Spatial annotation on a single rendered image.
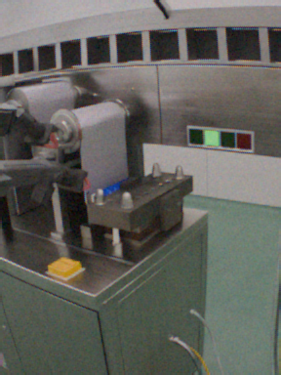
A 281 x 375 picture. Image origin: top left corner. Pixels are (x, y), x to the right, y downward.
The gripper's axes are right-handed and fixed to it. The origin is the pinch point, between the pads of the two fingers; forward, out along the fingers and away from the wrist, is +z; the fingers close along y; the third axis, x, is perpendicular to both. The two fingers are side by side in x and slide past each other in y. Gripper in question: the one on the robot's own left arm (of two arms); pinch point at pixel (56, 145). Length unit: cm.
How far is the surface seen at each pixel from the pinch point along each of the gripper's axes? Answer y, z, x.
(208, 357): 28, 122, -56
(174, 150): -113, 256, 118
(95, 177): 5.5, 17.0, -2.6
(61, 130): -0.2, 0.1, 5.6
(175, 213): 27.4, 35.8, -4.6
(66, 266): 16.8, 4.7, -33.9
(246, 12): 51, 3, 57
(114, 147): 5.6, 21.2, 10.3
